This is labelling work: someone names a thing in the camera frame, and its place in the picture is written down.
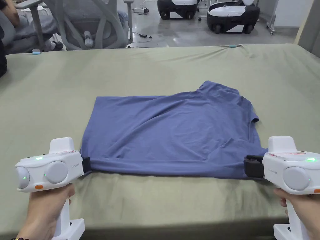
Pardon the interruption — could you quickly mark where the person's right hand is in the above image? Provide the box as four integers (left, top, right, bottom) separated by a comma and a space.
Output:
273, 187, 320, 240

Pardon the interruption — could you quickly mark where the dark blue shirt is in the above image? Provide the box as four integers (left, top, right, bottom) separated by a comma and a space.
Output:
79, 80, 266, 180

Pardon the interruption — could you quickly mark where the white and black wheeled robot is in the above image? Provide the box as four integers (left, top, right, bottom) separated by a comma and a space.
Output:
157, 0, 200, 20
207, 0, 261, 35

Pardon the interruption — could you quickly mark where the black power adapter with cable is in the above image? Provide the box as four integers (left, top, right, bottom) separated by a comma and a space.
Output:
126, 31, 153, 48

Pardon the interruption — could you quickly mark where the grey mesh office chair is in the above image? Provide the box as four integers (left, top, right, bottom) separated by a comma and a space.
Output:
15, 0, 63, 50
53, 0, 134, 49

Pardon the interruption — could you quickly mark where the person's left hand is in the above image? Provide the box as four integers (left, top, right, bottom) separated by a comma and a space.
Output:
18, 183, 76, 240

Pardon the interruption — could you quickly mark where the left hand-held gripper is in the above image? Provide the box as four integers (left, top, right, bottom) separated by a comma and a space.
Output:
15, 137, 91, 240

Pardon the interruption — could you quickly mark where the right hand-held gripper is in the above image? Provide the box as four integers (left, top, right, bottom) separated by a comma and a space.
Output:
243, 136, 320, 240

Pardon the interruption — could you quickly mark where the grey stand with casters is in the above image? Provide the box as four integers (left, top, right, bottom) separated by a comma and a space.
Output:
266, 13, 277, 35

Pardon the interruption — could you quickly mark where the bed with pale green sheet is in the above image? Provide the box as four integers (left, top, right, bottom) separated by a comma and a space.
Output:
0, 43, 320, 240

